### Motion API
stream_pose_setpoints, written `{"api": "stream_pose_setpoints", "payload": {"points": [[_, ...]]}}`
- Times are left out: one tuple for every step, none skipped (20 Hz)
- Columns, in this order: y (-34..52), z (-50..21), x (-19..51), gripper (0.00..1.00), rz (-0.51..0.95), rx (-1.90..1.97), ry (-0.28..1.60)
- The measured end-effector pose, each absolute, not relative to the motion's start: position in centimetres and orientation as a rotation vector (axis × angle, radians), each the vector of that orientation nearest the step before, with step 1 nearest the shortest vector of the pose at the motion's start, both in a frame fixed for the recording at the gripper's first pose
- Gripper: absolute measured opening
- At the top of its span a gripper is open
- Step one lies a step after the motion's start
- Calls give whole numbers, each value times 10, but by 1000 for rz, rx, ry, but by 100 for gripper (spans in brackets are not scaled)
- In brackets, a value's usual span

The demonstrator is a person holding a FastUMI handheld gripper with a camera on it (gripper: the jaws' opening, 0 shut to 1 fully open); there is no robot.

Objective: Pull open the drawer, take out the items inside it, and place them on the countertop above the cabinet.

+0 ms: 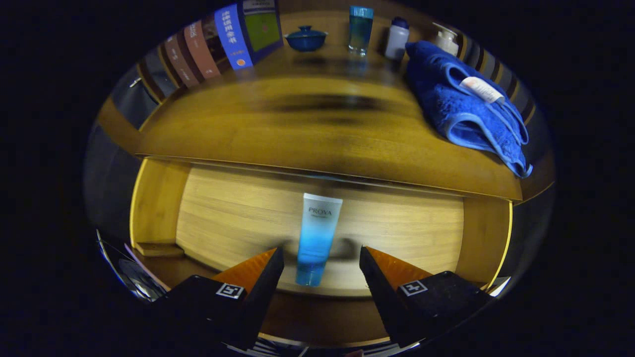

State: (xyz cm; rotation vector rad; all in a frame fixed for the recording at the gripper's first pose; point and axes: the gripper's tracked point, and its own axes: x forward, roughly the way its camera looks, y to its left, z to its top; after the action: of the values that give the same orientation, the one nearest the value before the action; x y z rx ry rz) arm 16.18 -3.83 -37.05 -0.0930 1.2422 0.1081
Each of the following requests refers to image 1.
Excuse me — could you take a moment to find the white pump bottle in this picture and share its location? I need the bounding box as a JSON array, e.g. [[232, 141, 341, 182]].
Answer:
[[432, 22, 459, 57]]

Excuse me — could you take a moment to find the blue lidded teacup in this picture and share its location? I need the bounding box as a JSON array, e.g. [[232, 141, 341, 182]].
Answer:
[[284, 26, 328, 52]]

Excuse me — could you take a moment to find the blue towel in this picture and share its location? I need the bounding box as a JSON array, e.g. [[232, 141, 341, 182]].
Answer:
[[405, 41, 534, 179]]

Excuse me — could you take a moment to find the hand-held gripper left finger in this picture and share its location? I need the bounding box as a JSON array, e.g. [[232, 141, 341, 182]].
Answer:
[[149, 247, 285, 351]]

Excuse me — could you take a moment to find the blue book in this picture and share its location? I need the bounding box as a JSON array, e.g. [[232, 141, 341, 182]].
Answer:
[[214, 0, 284, 70]]

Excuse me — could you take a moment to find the dark brown book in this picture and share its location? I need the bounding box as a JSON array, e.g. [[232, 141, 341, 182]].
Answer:
[[164, 32, 199, 89]]

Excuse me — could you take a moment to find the wooden drawer with black knob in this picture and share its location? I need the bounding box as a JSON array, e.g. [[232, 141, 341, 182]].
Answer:
[[129, 158, 514, 348]]

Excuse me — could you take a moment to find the black backdrop cloth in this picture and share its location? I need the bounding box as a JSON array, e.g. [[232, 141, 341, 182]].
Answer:
[[83, 64, 555, 298]]

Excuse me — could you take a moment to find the light brown book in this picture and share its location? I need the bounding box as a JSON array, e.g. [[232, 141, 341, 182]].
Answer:
[[184, 20, 222, 80]]

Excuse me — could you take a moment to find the teal glass bottle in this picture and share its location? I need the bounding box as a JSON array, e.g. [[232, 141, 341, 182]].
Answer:
[[348, 5, 374, 56]]

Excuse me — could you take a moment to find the wooden countertop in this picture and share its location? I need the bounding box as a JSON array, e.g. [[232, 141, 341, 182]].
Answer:
[[97, 10, 556, 201]]

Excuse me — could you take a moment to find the white bottle with dark cap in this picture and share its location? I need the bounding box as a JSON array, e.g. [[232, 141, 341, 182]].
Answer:
[[384, 17, 410, 61]]

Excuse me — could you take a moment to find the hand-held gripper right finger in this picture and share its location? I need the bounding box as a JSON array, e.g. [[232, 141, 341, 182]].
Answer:
[[359, 245, 494, 348]]

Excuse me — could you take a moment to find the blue cosmetic tube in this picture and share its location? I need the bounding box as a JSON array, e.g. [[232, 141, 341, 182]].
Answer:
[[296, 193, 343, 287]]

